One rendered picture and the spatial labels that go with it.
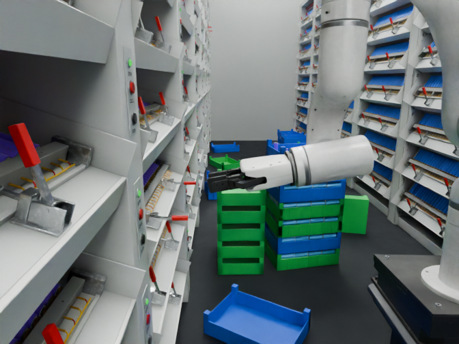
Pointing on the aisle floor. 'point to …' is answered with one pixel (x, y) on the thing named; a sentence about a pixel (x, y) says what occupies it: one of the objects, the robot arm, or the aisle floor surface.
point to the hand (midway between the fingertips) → (218, 181)
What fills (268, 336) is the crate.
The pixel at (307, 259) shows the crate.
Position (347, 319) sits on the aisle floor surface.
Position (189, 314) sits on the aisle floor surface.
